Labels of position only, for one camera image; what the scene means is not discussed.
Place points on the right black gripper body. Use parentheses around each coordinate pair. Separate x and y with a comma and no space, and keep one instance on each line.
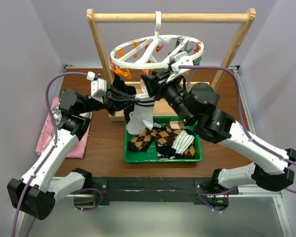
(175,97)

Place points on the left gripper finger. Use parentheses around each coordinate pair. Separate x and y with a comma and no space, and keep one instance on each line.
(118,103)
(120,91)

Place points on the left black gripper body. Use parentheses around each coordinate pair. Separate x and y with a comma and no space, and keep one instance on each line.
(91,104)

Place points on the black blue sports sock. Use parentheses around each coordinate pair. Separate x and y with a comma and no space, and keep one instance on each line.
(120,85)

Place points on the white round clip hanger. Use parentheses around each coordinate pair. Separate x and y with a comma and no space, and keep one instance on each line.
(139,53)

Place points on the green plastic bin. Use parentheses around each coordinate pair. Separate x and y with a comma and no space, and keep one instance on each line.
(150,156)

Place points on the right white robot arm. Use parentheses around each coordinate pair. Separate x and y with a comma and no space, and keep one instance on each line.
(269,167)

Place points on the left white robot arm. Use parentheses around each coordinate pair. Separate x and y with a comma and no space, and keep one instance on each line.
(33,193)

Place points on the blue patterned plate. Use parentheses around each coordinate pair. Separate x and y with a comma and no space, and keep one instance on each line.
(57,114)

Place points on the brown argyle sock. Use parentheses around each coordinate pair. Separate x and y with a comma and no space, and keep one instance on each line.
(164,137)
(141,142)

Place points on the white black striped sock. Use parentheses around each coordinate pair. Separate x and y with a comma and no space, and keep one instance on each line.
(183,141)

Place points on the pink cloth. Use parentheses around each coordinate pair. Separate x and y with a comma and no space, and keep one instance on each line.
(47,134)

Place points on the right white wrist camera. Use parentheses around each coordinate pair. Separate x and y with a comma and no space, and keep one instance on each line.
(178,65)

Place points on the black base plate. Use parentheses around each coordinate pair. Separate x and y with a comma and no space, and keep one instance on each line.
(104,190)

